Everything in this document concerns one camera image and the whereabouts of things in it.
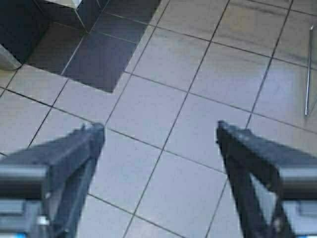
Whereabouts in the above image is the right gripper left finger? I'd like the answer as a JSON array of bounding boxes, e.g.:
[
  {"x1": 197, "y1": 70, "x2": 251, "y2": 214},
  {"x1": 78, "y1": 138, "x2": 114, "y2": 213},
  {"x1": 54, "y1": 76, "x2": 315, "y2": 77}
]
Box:
[{"x1": 0, "y1": 123, "x2": 105, "y2": 238}]

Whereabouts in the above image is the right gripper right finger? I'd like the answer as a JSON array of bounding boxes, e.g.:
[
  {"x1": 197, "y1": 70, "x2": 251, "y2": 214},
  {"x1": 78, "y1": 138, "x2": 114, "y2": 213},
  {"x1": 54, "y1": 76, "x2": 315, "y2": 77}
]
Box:
[{"x1": 216, "y1": 120, "x2": 317, "y2": 238}]

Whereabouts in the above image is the neighbouring wooden chair seat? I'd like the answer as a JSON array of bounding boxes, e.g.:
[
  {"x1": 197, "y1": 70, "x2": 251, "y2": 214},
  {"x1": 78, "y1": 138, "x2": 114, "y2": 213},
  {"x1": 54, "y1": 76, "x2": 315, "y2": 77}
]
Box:
[{"x1": 305, "y1": 25, "x2": 314, "y2": 117}]

